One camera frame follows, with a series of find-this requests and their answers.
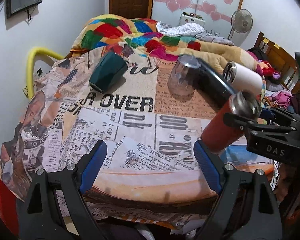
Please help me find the black thermos bottle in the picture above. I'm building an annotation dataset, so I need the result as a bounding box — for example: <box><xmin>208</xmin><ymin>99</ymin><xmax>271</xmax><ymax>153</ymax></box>
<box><xmin>193</xmin><ymin>58</ymin><xmax>237</xmax><ymax>108</ymax></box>

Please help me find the wooden headboard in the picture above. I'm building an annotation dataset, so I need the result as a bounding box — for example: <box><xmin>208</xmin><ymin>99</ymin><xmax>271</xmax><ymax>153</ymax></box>
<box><xmin>255</xmin><ymin>32</ymin><xmax>300</xmax><ymax>94</ymax></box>

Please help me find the colourful patchwork blanket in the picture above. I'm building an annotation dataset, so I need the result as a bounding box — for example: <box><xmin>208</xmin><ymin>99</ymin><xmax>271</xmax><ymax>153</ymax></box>
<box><xmin>69</xmin><ymin>14</ymin><xmax>263</xmax><ymax>75</ymax></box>

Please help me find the red steel thermos cup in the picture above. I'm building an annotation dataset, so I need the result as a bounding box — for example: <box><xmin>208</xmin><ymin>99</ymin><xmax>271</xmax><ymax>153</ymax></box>
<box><xmin>201</xmin><ymin>90</ymin><xmax>261</xmax><ymax>153</ymax></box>

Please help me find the standing electric fan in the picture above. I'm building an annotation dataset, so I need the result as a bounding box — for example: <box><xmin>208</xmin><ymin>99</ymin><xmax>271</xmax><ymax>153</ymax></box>
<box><xmin>228</xmin><ymin>9</ymin><xmax>253</xmax><ymax>40</ymax></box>

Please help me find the dark green cup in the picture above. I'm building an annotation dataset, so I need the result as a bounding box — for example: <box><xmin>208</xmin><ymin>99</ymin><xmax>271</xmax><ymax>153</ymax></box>
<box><xmin>89</xmin><ymin>51</ymin><xmax>128</xmax><ymax>94</ymax></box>

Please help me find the yellow curved pipe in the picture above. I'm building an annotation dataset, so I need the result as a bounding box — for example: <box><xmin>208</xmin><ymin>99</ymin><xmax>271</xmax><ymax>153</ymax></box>
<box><xmin>26</xmin><ymin>47</ymin><xmax>64</xmax><ymax>100</ymax></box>

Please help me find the white box appliance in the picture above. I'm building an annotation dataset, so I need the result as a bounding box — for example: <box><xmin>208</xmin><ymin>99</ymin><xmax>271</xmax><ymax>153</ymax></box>
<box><xmin>179</xmin><ymin>12</ymin><xmax>205</xmax><ymax>27</ymax></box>

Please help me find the newspaper print tablecloth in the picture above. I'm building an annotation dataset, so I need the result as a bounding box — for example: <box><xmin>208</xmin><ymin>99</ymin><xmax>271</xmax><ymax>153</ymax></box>
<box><xmin>0</xmin><ymin>45</ymin><xmax>217</xmax><ymax>229</ymax></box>

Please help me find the pile of clothes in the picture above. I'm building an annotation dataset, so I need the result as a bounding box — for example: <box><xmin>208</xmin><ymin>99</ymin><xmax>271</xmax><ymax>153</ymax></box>
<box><xmin>248</xmin><ymin>47</ymin><xmax>294</xmax><ymax>110</ymax></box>

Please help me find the white patterned cloth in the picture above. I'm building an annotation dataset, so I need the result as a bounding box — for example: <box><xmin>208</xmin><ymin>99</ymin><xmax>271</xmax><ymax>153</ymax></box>
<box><xmin>156</xmin><ymin>22</ymin><xmax>235</xmax><ymax>46</ymax></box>

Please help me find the white thermos bottle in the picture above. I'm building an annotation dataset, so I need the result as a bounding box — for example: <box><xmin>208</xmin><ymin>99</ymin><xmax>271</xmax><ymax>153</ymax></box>
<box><xmin>223</xmin><ymin>61</ymin><xmax>263</xmax><ymax>96</ymax></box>

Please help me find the clear plastic cup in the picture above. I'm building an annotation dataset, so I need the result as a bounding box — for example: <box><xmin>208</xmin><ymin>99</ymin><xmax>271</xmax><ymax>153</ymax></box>
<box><xmin>167</xmin><ymin>54</ymin><xmax>200</xmax><ymax>99</ymax></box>

